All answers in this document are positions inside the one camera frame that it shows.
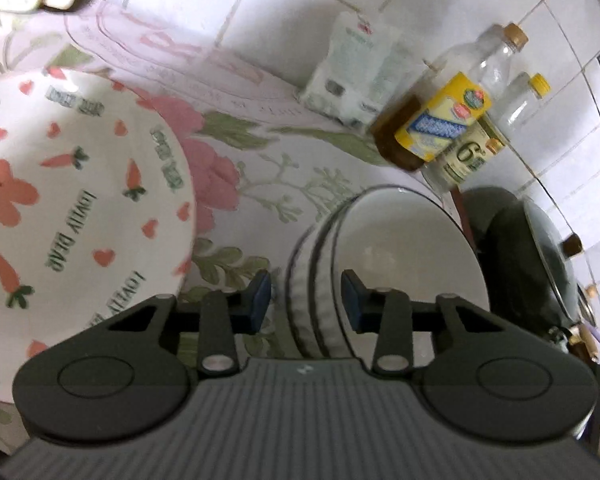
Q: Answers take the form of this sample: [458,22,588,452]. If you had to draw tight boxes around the white bowl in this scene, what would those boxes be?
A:
[298,198,354,358]
[284,226,323,359]
[330,186,490,366]

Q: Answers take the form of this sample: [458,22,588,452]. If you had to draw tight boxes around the rabbit carrot patterned plate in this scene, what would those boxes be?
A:
[0,67,195,403]

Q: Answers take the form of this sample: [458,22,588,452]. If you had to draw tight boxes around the black pot with glass lid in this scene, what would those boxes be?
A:
[462,186,582,340]

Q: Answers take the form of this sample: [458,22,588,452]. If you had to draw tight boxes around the floral table cloth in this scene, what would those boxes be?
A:
[0,1,426,454]

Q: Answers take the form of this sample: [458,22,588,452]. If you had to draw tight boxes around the cooking wine bottle orange cap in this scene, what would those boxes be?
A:
[370,23,529,172]

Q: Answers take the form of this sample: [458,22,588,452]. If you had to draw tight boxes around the vinegar bottle yellow cap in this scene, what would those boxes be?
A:
[421,71,553,196]

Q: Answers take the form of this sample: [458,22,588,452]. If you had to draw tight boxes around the white salt bag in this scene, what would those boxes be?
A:
[298,12,417,129]

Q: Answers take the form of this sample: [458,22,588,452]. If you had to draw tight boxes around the wooden pan handle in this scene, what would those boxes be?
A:
[568,323,600,362]

